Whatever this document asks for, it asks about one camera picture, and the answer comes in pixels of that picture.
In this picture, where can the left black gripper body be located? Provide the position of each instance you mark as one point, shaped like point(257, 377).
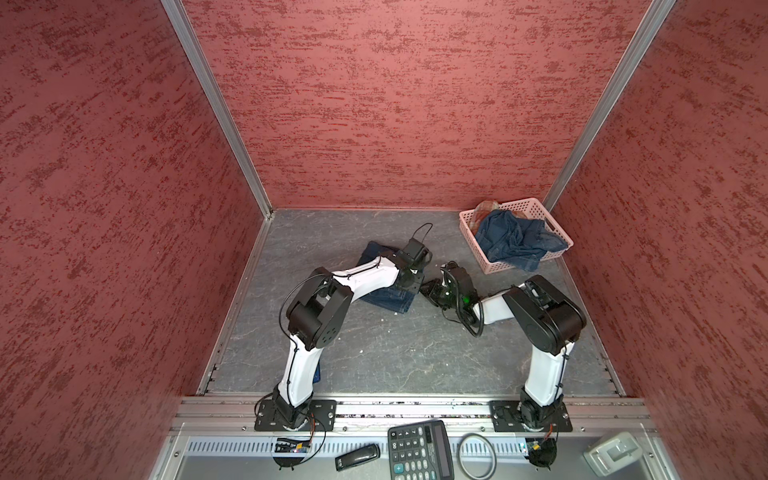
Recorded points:
point(412, 283)

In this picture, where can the black calculator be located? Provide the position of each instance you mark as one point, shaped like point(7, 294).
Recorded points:
point(420, 451)

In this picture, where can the left circuit board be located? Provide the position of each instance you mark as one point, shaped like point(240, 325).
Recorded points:
point(290, 446)

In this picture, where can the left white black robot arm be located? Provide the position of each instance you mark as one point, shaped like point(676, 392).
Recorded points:
point(316, 314)

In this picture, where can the aluminium front rail frame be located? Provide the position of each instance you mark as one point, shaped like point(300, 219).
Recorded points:
point(212, 437)

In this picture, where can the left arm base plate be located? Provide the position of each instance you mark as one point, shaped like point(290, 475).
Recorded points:
point(277, 415)

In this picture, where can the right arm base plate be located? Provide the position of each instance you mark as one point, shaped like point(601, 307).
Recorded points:
point(528, 417)

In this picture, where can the grey white box device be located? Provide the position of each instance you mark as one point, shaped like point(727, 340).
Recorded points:
point(613, 453)

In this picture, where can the red cloth in basket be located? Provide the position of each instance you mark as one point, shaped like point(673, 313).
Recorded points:
point(487, 207)

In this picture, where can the right aluminium corner post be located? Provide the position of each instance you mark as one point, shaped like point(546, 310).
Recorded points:
point(648, 28)

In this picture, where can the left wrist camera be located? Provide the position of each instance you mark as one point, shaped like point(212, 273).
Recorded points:
point(414, 254)

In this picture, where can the dark denim button skirt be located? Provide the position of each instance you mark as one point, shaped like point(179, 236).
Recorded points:
point(395, 298)

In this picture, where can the right circuit board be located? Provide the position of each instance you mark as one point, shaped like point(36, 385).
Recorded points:
point(541, 453)

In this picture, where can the aluminium corner post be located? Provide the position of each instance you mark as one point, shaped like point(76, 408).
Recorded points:
point(648, 28)
point(193, 50)

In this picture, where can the left aluminium corner post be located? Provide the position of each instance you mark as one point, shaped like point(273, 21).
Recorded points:
point(193, 50)

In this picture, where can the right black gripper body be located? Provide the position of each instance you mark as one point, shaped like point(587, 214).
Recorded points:
point(442, 296)

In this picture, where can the circuit board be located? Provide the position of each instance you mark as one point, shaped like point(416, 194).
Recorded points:
point(541, 453)
point(290, 446)

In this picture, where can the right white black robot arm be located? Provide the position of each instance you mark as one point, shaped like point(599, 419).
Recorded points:
point(551, 322)

